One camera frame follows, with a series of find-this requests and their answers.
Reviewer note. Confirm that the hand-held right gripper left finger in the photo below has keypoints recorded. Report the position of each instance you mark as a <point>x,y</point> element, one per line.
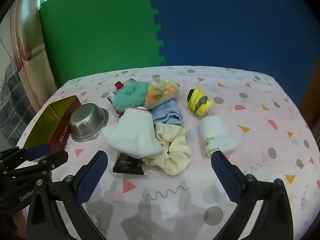
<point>92,177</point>

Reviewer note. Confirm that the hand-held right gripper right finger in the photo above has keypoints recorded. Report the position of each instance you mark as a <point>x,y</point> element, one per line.
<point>225,177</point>

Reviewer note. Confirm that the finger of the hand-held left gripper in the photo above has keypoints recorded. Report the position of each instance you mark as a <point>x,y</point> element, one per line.
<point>37,152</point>
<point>53,159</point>

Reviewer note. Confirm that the red and gold box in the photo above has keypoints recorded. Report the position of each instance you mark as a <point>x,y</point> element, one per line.
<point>65,130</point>

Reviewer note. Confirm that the black packet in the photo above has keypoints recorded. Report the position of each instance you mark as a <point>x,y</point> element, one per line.
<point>127,166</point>

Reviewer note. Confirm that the white towel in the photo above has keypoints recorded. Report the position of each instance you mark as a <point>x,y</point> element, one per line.
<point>215,132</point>

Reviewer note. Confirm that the cream satin scrunchie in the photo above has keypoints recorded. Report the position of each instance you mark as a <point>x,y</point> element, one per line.
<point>175,150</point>

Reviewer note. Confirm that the white knitted sock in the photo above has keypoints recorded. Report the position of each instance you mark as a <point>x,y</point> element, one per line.
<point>132,135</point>

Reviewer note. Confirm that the yellow and grey band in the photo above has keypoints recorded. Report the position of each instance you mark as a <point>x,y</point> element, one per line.
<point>197,102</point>

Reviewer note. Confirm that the light blue towel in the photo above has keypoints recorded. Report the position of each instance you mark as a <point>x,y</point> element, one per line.
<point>166,112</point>

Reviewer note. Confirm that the teal fuzzy scrunchie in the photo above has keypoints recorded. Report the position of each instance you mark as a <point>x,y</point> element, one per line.
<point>132,96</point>

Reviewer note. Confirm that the yellow snack packet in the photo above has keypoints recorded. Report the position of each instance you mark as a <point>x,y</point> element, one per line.
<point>162,92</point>

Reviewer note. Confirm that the person's left forearm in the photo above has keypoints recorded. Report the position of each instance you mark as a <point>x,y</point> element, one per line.
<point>15,226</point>

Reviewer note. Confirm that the steel bowl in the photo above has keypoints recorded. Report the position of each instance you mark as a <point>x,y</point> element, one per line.
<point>86,122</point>

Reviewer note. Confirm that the grey plaid cloth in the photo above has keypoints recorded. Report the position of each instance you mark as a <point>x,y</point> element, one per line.
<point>12,105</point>

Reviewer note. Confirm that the red cloth with silver patches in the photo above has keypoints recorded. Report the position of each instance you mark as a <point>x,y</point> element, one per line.
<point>119,85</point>

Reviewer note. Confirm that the brown foam mat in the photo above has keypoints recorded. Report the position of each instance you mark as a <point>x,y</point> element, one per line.
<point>312,100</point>

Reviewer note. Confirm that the green foam mat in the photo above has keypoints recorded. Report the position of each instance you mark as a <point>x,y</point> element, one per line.
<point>100,30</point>

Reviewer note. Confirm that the blue foam mat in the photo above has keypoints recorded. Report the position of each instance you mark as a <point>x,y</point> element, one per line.
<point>237,25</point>

